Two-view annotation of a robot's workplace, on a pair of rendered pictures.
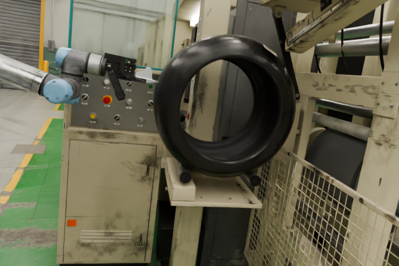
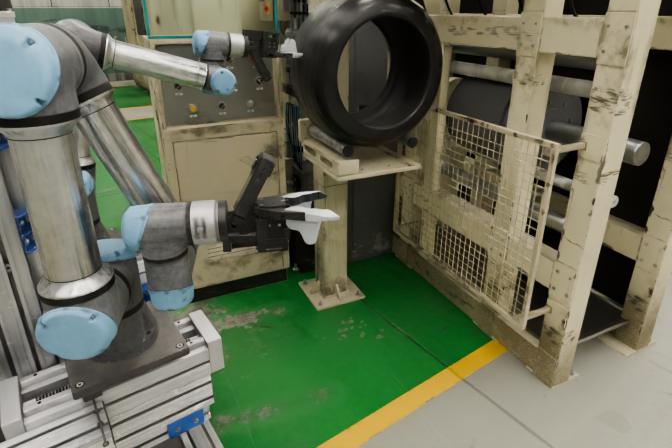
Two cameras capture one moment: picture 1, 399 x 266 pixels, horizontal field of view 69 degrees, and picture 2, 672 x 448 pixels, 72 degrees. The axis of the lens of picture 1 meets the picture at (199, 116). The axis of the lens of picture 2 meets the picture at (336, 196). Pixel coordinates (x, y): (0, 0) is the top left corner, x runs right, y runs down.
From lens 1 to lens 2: 70 cm
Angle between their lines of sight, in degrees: 18
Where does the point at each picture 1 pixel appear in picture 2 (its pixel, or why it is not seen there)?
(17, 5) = not seen: outside the picture
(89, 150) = (199, 151)
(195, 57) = (345, 21)
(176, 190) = (341, 165)
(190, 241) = (338, 227)
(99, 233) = not seen: hidden behind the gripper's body
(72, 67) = (216, 53)
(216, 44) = (363, 3)
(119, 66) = (261, 43)
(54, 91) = (223, 82)
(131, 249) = (266, 256)
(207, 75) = not seen: hidden behind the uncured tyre
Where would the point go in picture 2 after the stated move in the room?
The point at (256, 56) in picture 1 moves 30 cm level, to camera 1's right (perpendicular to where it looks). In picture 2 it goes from (404, 10) to (483, 10)
